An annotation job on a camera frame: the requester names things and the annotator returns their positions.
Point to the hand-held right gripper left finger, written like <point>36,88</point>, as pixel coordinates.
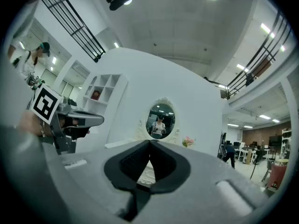
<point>116,169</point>

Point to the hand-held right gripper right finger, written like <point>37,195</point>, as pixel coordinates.
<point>177,171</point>

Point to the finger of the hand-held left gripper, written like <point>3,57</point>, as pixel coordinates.
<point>91,120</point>

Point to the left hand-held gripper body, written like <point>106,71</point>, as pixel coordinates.
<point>45,104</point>

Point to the person's left forearm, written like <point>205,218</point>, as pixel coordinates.
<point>29,122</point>

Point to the red box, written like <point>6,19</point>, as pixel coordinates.
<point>95,94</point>

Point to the white shelf unit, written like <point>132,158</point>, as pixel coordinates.
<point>102,90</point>

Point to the pink flower bouquet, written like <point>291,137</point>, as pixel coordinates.
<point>188,141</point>

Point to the black folding stand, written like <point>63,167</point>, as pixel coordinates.
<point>223,146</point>

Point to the black tripod stand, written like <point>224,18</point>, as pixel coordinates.
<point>254,170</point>

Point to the black balcony railing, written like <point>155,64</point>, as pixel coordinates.
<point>257,62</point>
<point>74,27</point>

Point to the red chair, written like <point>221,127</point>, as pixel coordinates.
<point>278,176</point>

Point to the round yellow table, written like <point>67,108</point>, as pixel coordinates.
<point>283,162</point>

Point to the oval mirror white ornate frame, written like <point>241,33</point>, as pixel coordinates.
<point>163,100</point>

